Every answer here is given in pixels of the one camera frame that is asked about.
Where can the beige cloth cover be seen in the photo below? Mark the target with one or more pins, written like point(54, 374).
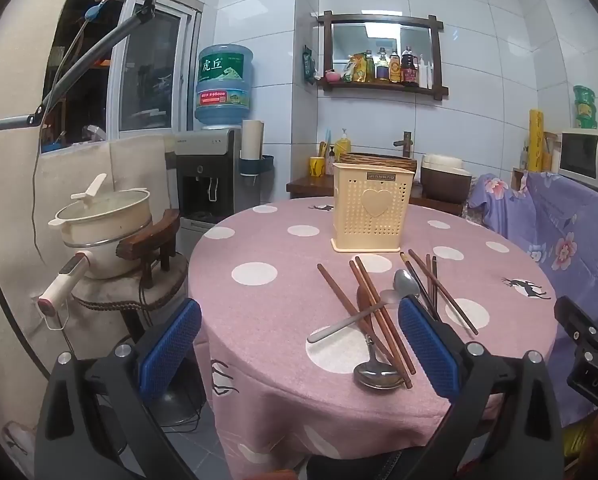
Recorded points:
point(9, 85)

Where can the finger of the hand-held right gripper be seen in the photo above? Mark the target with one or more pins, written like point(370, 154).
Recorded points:
point(574, 317)

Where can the dark wooden chair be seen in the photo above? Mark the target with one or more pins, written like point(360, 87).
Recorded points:
point(149, 240)

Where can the yellow green oil bottle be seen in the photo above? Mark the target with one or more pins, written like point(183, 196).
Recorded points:
point(368, 70)

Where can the white microwave oven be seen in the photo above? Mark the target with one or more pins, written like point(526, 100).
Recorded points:
point(586, 155)

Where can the blue water bottle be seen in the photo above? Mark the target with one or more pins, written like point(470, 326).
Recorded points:
point(224, 85)

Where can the green hanging packet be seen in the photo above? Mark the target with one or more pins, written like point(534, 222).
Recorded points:
point(309, 65)

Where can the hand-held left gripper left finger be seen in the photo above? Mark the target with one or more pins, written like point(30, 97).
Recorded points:
point(171, 350)

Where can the yellow soap dispenser bottle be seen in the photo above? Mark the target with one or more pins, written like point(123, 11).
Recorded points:
point(342, 146)

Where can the cream plastic utensil basket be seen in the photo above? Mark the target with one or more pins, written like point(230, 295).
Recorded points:
point(371, 210)

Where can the white pot with lid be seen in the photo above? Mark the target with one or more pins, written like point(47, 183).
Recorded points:
point(104, 205)

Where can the dark wooden counter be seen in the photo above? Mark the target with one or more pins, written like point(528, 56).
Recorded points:
point(309, 187)

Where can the yellow green seasoning packet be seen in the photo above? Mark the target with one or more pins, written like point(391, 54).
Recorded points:
point(351, 69)

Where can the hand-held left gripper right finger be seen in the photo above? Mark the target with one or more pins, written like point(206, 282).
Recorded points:
point(429, 350)

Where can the cream electric pot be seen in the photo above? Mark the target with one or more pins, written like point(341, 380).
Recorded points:
point(104, 245)

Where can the dark soy sauce bottle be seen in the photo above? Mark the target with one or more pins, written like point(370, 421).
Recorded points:
point(409, 67)

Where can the pink small bowl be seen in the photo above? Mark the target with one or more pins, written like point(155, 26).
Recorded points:
point(332, 76)

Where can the toothbrushes in cup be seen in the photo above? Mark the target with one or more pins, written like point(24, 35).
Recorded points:
point(325, 145)

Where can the yellow cup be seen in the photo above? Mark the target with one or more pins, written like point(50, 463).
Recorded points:
point(317, 167)

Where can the amber sauce bottle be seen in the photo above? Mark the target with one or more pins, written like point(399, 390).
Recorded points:
point(395, 67)

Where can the red-brown wooden chopstick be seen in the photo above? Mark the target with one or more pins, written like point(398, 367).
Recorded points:
point(336, 287)
point(366, 287)
point(374, 285)

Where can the black round stand base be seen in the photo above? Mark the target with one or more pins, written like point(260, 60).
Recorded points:
point(176, 407)

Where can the wooden framed mirror shelf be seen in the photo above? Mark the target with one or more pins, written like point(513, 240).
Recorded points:
point(381, 17)

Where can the white small bottle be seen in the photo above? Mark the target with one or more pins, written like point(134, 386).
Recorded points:
point(425, 74)

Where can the blue wall holder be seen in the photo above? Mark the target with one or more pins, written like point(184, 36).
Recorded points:
point(256, 165)

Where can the yellow roll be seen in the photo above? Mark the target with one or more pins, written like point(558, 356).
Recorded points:
point(535, 140)

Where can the beige seat cushion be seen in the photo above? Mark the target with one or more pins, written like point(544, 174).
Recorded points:
point(109, 292)

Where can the woven wash basin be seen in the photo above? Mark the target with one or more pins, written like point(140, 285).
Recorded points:
point(379, 159)

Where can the person's dark trousers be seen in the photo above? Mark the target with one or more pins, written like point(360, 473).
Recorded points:
point(354, 466)

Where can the small dark pump bottle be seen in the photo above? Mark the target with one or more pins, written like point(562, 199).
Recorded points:
point(331, 160)

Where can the brown and cream rice cooker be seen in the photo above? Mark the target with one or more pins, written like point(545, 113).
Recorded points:
point(444, 180)

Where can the bamboo style faucet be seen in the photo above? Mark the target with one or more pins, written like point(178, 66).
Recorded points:
point(405, 142)

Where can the stack of green cups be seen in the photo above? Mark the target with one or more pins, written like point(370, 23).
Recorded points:
point(585, 107)

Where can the purple floral cloth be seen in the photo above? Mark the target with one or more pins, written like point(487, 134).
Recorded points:
point(554, 220)

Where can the sliding glass window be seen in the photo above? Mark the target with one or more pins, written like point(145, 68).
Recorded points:
point(151, 70)

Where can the dark bottle with coloured label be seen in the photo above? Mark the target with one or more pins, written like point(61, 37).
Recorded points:
point(382, 67)

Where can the round table pink cloth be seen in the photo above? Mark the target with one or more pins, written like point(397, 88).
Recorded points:
point(274, 320)

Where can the grey water dispenser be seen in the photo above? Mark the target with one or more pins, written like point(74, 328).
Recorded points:
point(204, 170)

